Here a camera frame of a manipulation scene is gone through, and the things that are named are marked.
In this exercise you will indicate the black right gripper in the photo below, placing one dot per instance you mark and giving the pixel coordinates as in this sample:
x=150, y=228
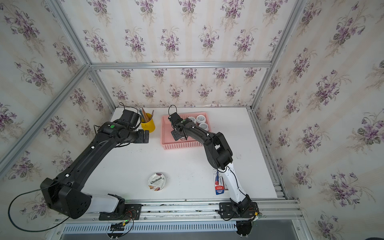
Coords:
x=175, y=135

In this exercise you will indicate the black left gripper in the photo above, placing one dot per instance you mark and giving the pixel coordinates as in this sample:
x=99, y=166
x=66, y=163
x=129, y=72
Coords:
x=141, y=138

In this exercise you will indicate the Chobani yogurt cup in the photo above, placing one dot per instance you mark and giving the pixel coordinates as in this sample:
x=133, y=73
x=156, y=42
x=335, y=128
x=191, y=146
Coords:
x=157, y=182

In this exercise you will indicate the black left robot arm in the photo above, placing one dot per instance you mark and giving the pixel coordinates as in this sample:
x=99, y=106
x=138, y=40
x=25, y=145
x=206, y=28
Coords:
x=64, y=194

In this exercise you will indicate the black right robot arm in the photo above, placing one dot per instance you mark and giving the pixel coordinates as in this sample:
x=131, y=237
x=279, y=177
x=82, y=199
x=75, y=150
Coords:
x=219, y=155

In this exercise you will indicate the pink plastic basket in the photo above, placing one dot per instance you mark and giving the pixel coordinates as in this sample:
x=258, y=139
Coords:
x=168, y=141

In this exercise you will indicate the yellow metal pencil cup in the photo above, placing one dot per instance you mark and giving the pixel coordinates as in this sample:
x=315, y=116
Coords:
x=150, y=126

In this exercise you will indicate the bundle of coloured pencils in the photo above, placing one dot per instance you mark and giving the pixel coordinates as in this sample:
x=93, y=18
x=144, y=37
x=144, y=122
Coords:
x=145, y=117

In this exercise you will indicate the small circuit board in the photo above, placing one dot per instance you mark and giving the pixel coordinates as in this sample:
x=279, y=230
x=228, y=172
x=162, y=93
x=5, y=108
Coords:
x=117, y=227

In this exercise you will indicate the white ventilation grille strip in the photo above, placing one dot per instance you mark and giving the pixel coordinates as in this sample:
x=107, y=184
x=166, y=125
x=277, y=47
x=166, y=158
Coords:
x=159, y=227

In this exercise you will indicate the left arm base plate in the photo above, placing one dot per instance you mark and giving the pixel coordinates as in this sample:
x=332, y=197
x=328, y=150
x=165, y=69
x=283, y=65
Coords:
x=123, y=213

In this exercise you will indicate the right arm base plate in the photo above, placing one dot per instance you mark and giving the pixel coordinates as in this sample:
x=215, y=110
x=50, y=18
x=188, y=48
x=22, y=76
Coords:
x=231, y=210

